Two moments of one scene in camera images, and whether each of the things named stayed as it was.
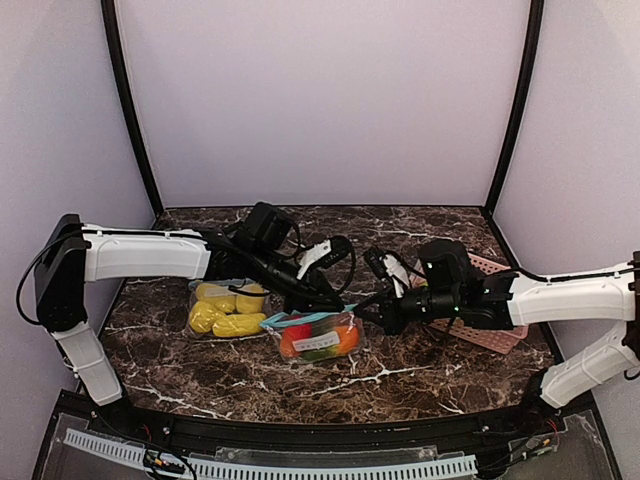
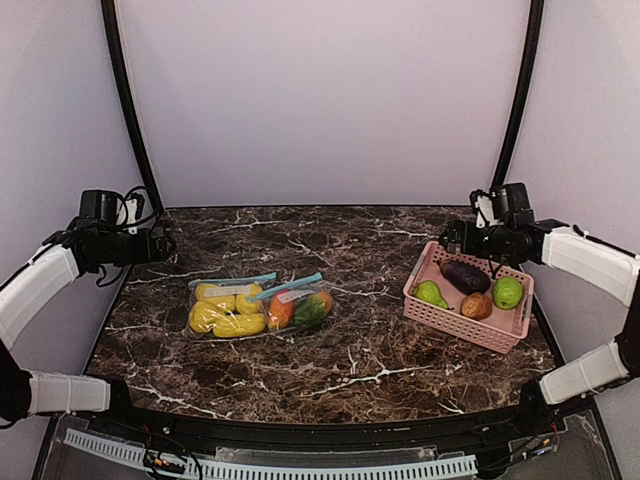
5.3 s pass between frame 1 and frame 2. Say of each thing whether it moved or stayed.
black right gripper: moved
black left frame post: stayed
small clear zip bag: moved
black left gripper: moved
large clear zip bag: stayed
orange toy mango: moved
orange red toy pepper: moved
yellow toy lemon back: stayed
